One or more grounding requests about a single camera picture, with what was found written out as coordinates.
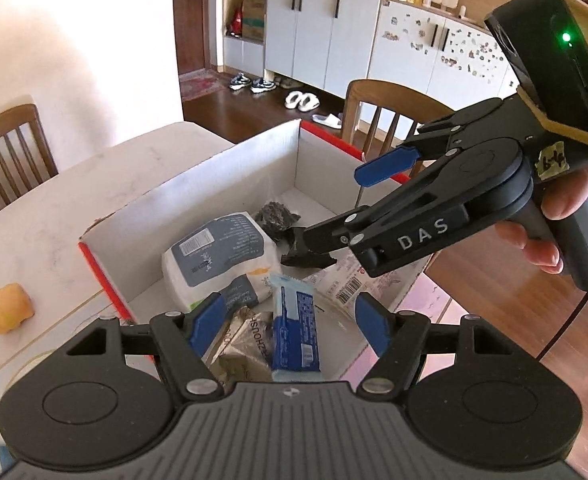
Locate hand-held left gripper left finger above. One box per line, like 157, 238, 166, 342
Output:
66, 292, 225, 402

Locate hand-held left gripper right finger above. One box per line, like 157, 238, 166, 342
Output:
354, 292, 515, 401

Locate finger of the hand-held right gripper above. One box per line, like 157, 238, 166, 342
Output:
301, 157, 467, 262
354, 95, 525, 189

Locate small black packet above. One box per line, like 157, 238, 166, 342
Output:
280, 227, 339, 268

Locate dark brown snack packet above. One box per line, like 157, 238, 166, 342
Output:
209, 307, 277, 386

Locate dark granular tea packet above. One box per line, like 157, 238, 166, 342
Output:
254, 201, 302, 241

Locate blue snack bar packet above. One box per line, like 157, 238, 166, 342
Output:
266, 274, 323, 385

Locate red white cardboard box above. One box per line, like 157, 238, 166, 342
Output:
78, 119, 447, 386

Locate yellow plush toy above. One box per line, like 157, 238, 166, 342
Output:
0, 282, 35, 335

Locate white marble desktop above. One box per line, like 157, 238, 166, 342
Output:
0, 121, 237, 461

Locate person's right hand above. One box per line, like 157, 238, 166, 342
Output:
494, 157, 588, 275

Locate grey wipes packet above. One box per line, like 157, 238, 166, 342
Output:
214, 280, 275, 321

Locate white red label packet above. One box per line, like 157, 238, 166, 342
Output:
314, 250, 425, 321

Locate white blue tissue pack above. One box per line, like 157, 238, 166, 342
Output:
161, 211, 279, 311

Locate white slide sandal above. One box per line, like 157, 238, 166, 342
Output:
313, 112, 345, 130

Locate brown wooden chair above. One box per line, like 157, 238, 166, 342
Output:
340, 79, 457, 178
0, 104, 59, 231

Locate brown cardboard carton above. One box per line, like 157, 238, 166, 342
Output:
241, 0, 267, 43

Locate red patterned rug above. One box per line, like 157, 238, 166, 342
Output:
180, 69, 229, 102

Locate brown door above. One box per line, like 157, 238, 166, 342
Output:
172, 0, 225, 76

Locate white wooden wall cabinet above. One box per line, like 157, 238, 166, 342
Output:
221, 0, 588, 111

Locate black cable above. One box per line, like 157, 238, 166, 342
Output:
534, 200, 588, 363

